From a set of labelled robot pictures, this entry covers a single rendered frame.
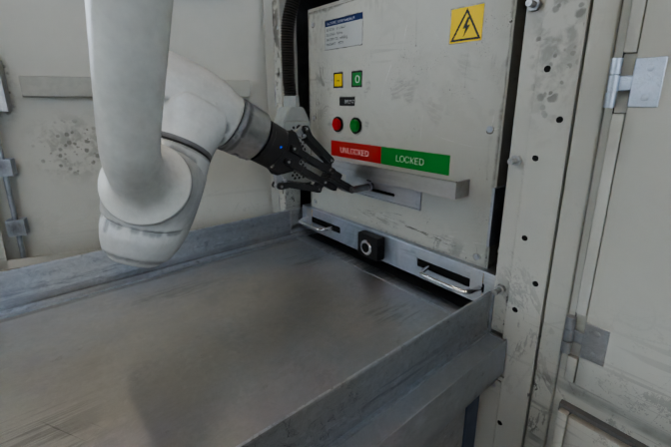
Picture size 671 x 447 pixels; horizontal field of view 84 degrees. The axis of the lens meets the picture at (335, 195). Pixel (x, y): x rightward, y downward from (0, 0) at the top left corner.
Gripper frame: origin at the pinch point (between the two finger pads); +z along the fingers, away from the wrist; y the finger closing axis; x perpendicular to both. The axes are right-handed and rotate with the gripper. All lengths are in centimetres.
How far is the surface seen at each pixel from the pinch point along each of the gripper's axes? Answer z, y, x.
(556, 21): -10.3, -23.4, 36.9
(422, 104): -1.6, -17.2, 14.8
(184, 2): -32, -25, -36
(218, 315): -14.8, 29.7, 2.3
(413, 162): 3.5, -8.1, 13.6
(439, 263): 11.2, 7.4, 21.5
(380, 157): 3.6, -8.1, 5.2
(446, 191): 1.6, -3.5, 23.6
